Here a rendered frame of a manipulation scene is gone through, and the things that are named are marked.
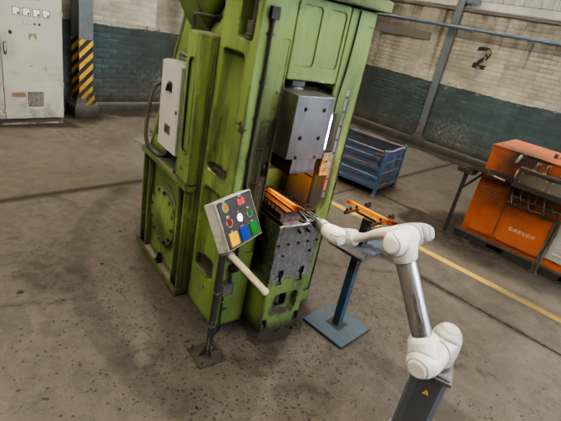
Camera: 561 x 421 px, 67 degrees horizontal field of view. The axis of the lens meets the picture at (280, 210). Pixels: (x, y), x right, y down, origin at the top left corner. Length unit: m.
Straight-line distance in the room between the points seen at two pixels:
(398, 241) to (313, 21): 1.39
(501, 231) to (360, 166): 2.11
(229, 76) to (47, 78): 4.86
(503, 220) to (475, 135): 4.50
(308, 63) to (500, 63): 7.58
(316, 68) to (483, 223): 3.75
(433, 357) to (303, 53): 1.83
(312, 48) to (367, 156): 3.86
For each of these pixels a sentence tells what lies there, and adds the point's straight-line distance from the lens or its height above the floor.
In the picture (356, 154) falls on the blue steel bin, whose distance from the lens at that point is 6.56.
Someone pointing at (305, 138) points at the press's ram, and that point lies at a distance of 2.72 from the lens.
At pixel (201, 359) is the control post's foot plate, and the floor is 0.01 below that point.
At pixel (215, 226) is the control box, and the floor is 1.07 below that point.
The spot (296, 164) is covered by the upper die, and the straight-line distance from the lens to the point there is 2.75.
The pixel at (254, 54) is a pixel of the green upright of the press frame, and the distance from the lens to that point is 2.55.
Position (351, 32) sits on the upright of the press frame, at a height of 2.15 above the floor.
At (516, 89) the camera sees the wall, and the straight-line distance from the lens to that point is 9.94.
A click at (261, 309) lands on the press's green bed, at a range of 3.20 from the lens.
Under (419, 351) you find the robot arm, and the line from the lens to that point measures 2.29.
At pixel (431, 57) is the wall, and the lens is 10.61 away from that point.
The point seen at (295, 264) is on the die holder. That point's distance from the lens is 3.10.
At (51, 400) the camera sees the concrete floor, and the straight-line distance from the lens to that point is 2.92.
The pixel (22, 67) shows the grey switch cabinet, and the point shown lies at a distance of 7.31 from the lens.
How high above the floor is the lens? 2.17
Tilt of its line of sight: 24 degrees down
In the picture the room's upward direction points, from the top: 12 degrees clockwise
